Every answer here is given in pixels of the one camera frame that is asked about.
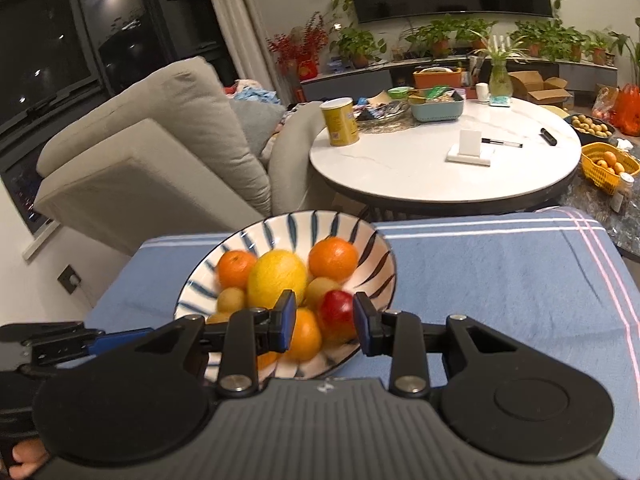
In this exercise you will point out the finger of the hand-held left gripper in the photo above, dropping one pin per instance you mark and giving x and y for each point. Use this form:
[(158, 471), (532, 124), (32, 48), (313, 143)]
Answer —
[(120, 341)]

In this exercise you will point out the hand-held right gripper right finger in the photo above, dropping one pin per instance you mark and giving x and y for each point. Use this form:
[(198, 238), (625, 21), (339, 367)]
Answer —
[(364, 325)]

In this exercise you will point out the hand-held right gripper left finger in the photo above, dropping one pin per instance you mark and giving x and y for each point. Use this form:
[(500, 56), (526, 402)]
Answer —
[(286, 320)]

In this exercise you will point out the orange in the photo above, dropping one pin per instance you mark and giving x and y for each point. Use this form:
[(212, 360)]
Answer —
[(305, 335), (236, 270), (332, 260)]

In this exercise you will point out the red apple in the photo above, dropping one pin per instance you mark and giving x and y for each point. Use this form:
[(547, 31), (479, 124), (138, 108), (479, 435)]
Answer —
[(337, 312)]

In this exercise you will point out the small brown round fruit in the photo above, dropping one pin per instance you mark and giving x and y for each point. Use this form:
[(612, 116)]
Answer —
[(320, 290), (231, 300)]

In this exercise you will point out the blue striped white bowl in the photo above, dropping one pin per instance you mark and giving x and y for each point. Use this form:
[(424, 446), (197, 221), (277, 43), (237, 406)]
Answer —
[(235, 237)]

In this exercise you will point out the black bowl of small fruits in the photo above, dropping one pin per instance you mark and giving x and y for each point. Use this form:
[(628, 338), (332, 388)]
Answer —
[(590, 127)]

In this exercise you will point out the person's left hand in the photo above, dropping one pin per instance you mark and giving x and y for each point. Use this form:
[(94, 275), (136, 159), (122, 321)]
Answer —
[(27, 457)]

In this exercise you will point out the yellow lemon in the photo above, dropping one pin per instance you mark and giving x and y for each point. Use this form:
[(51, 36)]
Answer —
[(277, 277)]

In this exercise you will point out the blue striped blanket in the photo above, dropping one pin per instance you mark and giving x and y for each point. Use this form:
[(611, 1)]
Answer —
[(500, 300)]

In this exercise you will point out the round white table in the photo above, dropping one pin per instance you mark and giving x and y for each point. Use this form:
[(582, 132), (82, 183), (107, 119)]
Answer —
[(410, 170)]

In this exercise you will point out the beige armchair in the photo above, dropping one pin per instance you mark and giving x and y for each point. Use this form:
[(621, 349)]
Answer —
[(150, 160)]

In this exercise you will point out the grey cushion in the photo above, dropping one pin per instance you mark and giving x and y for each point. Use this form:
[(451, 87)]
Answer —
[(252, 125)]

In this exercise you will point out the yellow can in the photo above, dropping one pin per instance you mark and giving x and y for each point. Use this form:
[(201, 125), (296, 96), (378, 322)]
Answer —
[(341, 122)]

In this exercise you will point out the white card stand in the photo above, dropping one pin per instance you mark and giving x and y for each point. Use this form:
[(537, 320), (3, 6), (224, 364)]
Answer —
[(470, 145)]

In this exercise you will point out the candy tray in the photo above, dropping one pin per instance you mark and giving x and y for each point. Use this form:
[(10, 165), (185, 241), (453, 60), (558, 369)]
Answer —
[(380, 110)]

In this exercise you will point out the teal plastic basket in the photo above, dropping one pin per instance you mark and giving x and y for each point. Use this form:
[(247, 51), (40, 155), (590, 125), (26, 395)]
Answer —
[(435, 110)]

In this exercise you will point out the black and white pen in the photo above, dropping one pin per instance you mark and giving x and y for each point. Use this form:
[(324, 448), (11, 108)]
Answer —
[(502, 143)]

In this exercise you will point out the pile of clothes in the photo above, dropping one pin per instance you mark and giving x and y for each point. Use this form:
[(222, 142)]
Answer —
[(252, 92)]

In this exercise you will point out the green bowl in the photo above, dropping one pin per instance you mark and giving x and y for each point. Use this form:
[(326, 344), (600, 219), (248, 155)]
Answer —
[(400, 92)]

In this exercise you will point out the grey television cabinet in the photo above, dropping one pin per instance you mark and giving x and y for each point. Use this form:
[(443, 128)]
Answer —
[(360, 77)]

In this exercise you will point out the orange storage box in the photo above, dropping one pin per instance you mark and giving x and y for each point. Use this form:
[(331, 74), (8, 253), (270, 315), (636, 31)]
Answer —
[(435, 79)]

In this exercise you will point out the small white bottle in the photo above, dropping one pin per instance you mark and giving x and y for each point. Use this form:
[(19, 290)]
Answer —
[(482, 92)]

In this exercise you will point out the blue packet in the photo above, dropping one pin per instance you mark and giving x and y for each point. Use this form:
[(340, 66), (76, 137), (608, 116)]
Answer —
[(500, 101)]

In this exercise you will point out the red flower plant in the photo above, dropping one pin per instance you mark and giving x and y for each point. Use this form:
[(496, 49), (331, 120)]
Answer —
[(300, 45)]

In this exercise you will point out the potted green plant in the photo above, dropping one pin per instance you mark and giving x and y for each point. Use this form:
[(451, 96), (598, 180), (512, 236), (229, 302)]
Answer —
[(480, 32), (547, 37), (359, 45), (600, 47), (435, 35)]

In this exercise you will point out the glass vase with plant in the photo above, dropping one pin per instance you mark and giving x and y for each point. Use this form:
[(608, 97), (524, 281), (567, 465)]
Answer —
[(500, 80)]

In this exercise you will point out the dark window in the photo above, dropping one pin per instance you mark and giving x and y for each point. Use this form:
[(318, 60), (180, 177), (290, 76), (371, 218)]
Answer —
[(75, 60)]

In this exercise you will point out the yellow basket with oranges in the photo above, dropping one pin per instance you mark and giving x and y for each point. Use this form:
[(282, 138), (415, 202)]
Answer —
[(607, 165)]

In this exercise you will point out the cardboard box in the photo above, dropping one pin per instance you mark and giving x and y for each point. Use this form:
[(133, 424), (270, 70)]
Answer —
[(542, 87)]

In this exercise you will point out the white curtain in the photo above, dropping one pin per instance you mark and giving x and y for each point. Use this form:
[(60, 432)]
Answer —
[(240, 20)]

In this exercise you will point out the orange plastic bag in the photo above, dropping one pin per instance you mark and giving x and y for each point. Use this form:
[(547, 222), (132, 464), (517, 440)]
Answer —
[(625, 110)]

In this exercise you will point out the wall socket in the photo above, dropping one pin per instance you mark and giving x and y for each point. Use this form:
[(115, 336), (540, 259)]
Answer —
[(69, 279)]

